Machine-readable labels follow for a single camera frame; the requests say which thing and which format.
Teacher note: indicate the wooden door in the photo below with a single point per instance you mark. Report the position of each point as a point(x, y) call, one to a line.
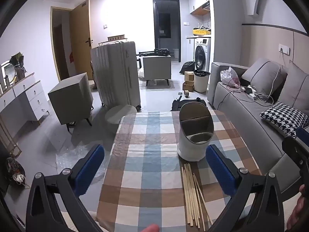
point(80, 36)

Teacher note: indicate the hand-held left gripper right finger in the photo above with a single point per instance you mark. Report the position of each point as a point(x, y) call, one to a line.
point(220, 171)

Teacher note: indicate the yellow box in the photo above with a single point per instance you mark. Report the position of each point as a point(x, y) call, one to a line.
point(200, 32)

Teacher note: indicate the pile of wooden chopsticks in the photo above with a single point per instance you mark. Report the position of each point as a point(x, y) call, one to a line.
point(189, 198)

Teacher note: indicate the white trash bin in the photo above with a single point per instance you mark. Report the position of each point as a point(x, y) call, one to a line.
point(201, 83)

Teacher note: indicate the black tripod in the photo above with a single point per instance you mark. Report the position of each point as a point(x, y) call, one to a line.
point(154, 52)

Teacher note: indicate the dark glass door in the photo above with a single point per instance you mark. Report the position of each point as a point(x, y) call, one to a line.
point(166, 24)

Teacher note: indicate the white ribbed suitcase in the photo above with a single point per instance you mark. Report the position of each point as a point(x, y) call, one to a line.
point(113, 75)

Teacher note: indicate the round grey stool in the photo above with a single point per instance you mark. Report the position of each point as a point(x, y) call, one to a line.
point(118, 116)

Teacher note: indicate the gold metal rack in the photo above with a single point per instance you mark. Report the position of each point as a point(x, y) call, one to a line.
point(10, 147)

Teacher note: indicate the cardboard box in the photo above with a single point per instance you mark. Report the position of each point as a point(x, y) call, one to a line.
point(187, 86)
point(189, 76)

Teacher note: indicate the round table mirror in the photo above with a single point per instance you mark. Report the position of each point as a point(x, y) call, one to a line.
point(7, 71)

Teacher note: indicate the grey sofa cushion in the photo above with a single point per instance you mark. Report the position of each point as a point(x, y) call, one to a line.
point(262, 73)
point(297, 87)

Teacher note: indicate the red wall decoration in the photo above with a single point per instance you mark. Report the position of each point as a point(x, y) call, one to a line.
point(71, 58)

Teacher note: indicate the white grey-rimmed utensil holder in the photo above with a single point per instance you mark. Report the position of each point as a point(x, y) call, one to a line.
point(190, 149)

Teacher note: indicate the brown tape roll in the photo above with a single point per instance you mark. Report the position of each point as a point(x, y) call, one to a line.
point(186, 93)

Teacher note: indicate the crumpled plastic bag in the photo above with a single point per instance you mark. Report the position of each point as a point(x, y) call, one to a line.
point(228, 76)

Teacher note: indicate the houndstooth pillow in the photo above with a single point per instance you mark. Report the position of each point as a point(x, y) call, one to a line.
point(282, 118)

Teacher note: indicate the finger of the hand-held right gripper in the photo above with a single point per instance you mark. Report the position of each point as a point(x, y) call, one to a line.
point(295, 149)

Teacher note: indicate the white power strip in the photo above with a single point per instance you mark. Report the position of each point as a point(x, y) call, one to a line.
point(251, 94)

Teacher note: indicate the white washing machine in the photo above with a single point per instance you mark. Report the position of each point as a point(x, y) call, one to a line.
point(201, 53)

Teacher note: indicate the person's right hand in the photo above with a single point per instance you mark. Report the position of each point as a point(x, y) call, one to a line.
point(298, 210)

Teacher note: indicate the black bag of trash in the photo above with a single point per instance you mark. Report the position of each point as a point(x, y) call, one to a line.
point(14, 171)

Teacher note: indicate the grey sofa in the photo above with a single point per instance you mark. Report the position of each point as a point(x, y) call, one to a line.
point(241, 116)

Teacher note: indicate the white drawer dresser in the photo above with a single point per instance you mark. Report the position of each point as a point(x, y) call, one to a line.
point(26, 94)

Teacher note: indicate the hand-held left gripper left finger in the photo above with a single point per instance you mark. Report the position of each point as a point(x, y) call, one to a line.
point(89, 168)

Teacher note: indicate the bubble wrap sheet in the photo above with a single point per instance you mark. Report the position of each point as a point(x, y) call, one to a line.
point(70, 159)

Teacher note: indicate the black garbage bag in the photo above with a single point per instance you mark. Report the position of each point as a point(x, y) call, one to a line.
point(187, 67)

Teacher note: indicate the vase with flowers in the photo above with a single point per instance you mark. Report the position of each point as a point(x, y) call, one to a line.
point(18, 59)

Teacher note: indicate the grey cube side table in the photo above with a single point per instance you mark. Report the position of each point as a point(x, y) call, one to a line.
point(157, 66)
point(70, 101)

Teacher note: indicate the person's left hand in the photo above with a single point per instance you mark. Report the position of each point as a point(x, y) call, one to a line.
point(149, 229)

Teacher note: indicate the wall outlet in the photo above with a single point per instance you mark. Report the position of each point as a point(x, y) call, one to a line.
point(283, 49)

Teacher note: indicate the plaid tablecloth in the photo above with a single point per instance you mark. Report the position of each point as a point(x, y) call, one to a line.
point(149, 164)

